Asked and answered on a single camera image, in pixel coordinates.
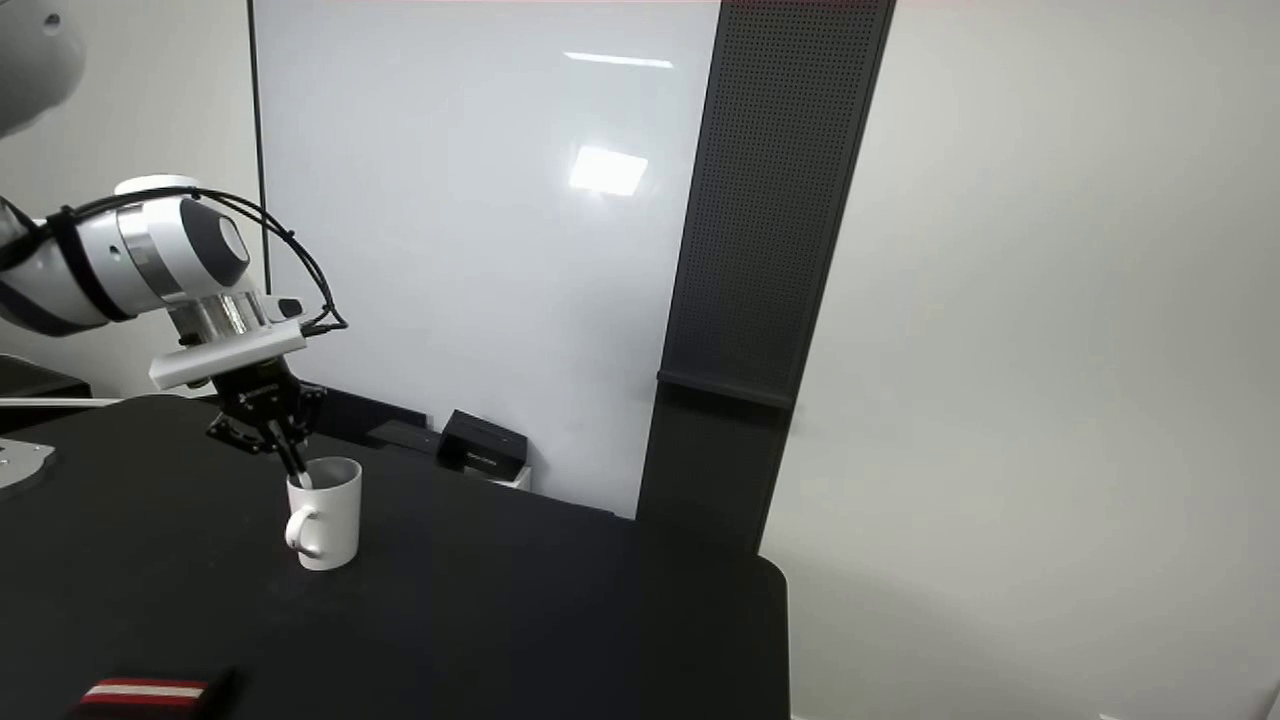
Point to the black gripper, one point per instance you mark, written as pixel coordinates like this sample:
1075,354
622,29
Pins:
261,391

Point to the white plastic spoon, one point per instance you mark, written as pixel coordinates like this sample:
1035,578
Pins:
306,475

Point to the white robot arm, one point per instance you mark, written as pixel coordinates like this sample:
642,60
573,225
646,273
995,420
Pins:
121,264

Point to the white ceramic mug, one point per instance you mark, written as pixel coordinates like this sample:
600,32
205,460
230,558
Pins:
325,520

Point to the silver metal mounting plate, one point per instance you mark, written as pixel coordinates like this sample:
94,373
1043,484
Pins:
23,464

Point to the white whiteboard panel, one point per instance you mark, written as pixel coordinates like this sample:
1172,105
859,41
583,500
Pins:
452,241

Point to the black box red white stripe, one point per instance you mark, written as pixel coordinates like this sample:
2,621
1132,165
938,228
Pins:
146,692

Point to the black vertical pillar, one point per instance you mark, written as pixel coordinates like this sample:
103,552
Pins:
762,241

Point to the small black camera box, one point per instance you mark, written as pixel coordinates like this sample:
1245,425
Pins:
482,441

